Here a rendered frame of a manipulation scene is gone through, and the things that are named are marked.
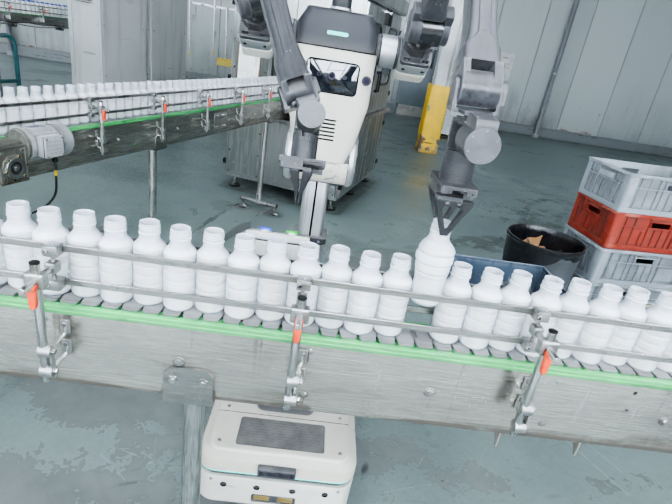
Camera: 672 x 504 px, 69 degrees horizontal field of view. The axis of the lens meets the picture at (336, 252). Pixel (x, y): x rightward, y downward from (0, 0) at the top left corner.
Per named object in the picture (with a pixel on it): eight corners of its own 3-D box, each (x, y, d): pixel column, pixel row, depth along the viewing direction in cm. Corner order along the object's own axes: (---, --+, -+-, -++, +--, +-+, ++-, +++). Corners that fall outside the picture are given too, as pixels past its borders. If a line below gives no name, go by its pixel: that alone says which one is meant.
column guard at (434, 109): (415, 151, 825) (430, 84, 781) (412, 146, 861) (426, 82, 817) (438, 154, 827) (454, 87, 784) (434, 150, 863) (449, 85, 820)
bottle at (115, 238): (93, 299, 93) (89, 219, 86) (114, 286, 98) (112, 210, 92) (120, 308, 92) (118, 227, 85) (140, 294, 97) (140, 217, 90)
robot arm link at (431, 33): (434, 26, 131) (415, 23, 130) (446, 3, 121) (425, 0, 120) (432, 58, 130) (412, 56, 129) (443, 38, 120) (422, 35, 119)
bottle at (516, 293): (497, 334, 104) (520, 265, 97) (519, 349, 99) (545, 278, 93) (478, 339, 101) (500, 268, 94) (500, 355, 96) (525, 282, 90)
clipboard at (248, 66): (237, 78, 452) (239, 40, 439) (259, 82, 447) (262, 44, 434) (234, 78, 448) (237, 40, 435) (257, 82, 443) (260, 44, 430)
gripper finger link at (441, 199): (455, 228, 93) (468, 181, 89) (464, 243, 86) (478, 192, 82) (420, 223, 92) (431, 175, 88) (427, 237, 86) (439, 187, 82)
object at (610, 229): (603, 248, 278) (618, 212, 269) (564, 222, 315) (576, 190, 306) (695, 257, 288) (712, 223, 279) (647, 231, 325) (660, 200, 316)
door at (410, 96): (392, 114, 1238) (410, 24, 1155) (392, 114, 1247) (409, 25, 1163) (431, 120, 1244) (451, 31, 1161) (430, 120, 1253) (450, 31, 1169)
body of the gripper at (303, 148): (324, 169, 104) (329, 135, 104) (277, 162, 104) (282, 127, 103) (324, 172, 111) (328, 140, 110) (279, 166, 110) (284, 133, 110)
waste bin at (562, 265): (490, 343, 292) (522, 247, 267) (471, 306, 334) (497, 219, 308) (563, 353, 295) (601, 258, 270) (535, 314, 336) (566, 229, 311)
